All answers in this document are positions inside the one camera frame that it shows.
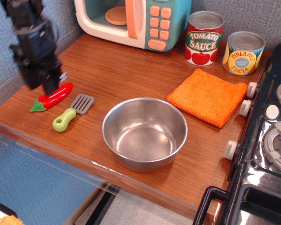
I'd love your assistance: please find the pineapple slices can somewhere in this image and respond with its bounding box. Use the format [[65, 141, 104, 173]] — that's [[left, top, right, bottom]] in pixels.
[[222, 31, 266, 75]]

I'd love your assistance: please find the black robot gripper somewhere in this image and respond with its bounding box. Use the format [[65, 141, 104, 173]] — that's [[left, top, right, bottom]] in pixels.
[[9, 21, 63, 96]]

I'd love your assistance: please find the white stove knob lower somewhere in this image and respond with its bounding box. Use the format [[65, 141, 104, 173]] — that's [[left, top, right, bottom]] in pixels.
[[224, 140, 238, 160]]

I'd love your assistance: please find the white stove knob upper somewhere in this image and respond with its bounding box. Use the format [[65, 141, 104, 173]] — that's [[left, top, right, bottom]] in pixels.
[[246, 82, 258, 98]]

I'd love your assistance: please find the tomato sauce can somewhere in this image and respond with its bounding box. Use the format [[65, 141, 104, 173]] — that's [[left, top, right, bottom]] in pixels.
[[185, 11, 224, 66]]

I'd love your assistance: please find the orange folded cloth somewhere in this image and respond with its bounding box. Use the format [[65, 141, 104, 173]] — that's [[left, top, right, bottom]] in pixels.
[[166, 68, 248, 128]]

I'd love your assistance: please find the clear acrylic barrier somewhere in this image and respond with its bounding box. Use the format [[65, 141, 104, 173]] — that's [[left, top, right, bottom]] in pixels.
[[0, 125, 194, 225]]

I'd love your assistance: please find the toy microwave oven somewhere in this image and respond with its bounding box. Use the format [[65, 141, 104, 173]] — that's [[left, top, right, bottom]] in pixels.
[[74, 0, 192, 52]]

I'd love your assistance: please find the silver metal pot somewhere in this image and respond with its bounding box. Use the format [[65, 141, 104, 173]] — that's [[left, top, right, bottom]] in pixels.
[[102, 97, 188, 173]]

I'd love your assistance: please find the red toy chili pepper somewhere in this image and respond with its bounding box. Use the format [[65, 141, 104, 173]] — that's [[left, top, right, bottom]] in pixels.
[[30, 82, 73, 113]]

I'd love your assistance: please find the white stove knob middle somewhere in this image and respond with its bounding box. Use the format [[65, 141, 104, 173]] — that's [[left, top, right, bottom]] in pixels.
[[239, 100, 251, 117]]

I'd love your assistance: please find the orange fuzzy object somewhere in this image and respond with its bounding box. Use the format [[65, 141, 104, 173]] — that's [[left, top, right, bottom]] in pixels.
[[0, 215, 24, 225]]

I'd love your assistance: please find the black toy stove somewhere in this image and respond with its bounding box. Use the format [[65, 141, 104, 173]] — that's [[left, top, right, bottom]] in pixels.
[[193, 43, 281, 225]]

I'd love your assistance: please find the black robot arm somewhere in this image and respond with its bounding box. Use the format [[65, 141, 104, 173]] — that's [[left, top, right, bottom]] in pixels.
[[1, 0, 62, 96]]

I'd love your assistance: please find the green handled grey toy spatula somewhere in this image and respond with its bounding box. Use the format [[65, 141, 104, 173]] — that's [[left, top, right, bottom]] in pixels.
[[52, 94, 94, 132]]

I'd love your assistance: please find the white stove knob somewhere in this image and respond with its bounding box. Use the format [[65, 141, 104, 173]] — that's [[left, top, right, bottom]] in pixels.
[[246, 82, 258, 98], [224, 140, 238, 160], [239, 100, 251, 117]]

